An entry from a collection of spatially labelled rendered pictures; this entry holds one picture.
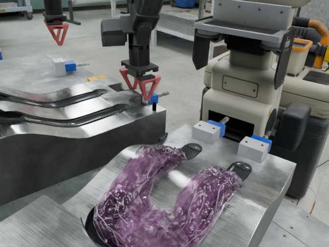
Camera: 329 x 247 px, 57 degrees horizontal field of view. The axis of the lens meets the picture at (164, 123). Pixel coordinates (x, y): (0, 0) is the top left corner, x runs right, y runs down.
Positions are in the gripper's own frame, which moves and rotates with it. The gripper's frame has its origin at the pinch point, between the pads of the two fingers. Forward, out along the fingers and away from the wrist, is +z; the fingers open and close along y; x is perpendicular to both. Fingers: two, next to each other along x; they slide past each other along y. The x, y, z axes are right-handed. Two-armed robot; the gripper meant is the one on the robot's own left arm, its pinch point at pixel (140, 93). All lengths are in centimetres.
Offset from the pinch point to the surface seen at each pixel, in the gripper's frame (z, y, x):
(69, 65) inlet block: 0.6, -37.9, -7.0
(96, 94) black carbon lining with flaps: -3.6, 1.2, -14.1
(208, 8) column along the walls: 71, -490, 501
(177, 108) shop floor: 84, -119, 113
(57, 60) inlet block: -1.2, -40.1, -10.3
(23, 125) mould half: -8.2, 16.7, -35.2
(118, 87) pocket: -3.0, -1.2, -6.4
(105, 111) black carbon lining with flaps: -3.5, 11.2, -16.3
